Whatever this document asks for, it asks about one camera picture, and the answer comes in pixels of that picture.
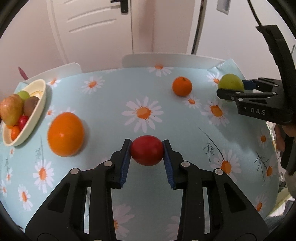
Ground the small tangerine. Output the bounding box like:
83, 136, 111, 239
171, 76, 193, 97
11, 126, 21, 141

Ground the brown kiwi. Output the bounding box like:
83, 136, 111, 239
23, 96, 39, 117

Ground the white chair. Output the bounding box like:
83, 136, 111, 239
122, 53, 224, 69
23, 63, 82, 84

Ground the white panel door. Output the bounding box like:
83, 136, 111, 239
46, 0, 133, 72

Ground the cream oval fruit bowl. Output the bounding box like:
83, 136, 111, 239
1, 79, 47, 147

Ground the large orange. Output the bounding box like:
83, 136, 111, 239
47, 112, 85, 157

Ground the black door handle lock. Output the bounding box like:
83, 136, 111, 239
110, 0, 128, 14

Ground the pink broom handle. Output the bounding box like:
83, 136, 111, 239
18, 67, 29, 80

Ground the person's right hand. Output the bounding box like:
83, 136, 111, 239
274, 124, 296, 152

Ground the green apple in bowl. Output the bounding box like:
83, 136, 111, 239
18, 90, 30, 101

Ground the white chair back right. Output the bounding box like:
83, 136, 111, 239
122, 53, 224, 69

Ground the daisy print blue tablecloth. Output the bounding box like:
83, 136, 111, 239
1, 60, 279, 240

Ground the green apple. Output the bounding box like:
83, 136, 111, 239
217, 74, 244, 102
18, 90, 30, 101

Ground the red tomato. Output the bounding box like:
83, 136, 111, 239
130, 135, 164, 166
18, 115, 29, 130

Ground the white chair back left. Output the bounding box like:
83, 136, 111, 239
23, 63, 82, 84

